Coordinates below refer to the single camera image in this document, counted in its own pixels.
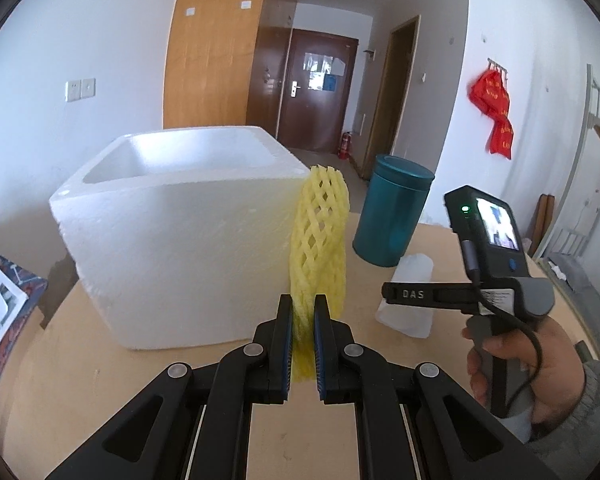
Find white foam sheet roll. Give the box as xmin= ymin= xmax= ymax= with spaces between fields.
xmin=375 ymin=254 xmax=434 ymax=339

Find yellow foam fruit net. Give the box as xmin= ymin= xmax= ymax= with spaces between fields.
xmin=288 ymin=166 xmax=350 ymax=382

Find person's right hand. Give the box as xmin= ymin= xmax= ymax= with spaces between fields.
xmin=482 ymin=316 xmax=585 ymax=431

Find grey bed mattress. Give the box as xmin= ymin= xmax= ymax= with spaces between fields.
xmin=548 ymin=252 xmax=600 ymax=355

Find teal cylindrical canister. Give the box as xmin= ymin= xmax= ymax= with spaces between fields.
xmin=352 ymin=155 xmax=434 ymax=268

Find white styrofoam box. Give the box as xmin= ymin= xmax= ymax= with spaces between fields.
xmin=50 ymin=126 xmax=309 ymax=350

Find red hanging bags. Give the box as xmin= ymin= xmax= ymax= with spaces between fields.
xmin=468 ymin=67 xmax=514 ymax=159

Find patterned desk cloth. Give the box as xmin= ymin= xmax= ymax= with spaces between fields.
xmin=0 ymin=242 xmax=48 ymax=411

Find red fire extinguisher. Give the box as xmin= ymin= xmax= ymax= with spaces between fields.
xmin=337 ymin=131 xmax=352 ymax=160

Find dark brown entrance door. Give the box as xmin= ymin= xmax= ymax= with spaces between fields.
xmin=277 ymin=28 xmax=358 ymax=154

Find wooden wardrobe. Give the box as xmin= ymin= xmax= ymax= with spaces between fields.
xmin=163 ymin=0 xmax=297 ymax=134

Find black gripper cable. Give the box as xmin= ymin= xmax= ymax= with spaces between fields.
xmin=459 ymin=238 xmax=546 ymax=418

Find metal bunk bed frame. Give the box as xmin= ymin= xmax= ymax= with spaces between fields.
xmin=533 ymin=65 xmax=600 ymax=260

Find side door frame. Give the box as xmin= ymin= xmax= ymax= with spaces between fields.
xmin=361 ymin=15 xmax=420 ymax=181

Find double wall socket plate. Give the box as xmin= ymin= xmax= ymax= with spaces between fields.
xmin=65 ymin=78 xmax=96 ymax=102

